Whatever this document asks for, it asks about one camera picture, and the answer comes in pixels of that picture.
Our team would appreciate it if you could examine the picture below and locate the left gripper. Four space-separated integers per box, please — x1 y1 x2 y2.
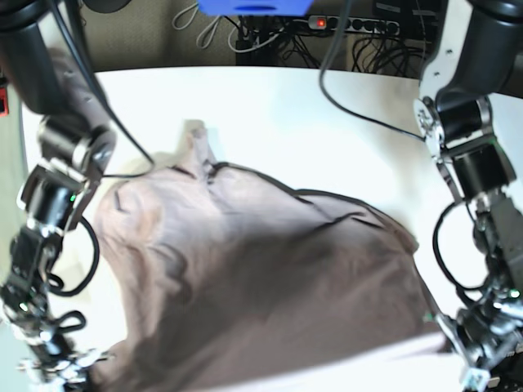
435 309 522 378

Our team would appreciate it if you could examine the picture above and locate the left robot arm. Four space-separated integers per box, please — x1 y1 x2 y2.
414 1 522 391

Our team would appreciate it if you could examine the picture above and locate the blue box overhead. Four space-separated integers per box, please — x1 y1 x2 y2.
198 0 314 16

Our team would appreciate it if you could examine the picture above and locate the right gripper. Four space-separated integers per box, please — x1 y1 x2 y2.
16 311 110 391

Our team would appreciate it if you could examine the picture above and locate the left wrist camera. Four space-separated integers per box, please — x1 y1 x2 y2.
460 367 491 392

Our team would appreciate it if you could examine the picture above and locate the black power strip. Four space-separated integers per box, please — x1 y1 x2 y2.
307 16 400 37

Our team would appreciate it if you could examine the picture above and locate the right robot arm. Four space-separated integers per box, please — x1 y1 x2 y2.
1 1 124 391

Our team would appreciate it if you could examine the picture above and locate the mauve t-shirt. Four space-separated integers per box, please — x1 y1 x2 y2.
91 127 445 391

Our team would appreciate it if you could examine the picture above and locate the red clamp at table edge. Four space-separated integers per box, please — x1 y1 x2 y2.
0 77 9 118

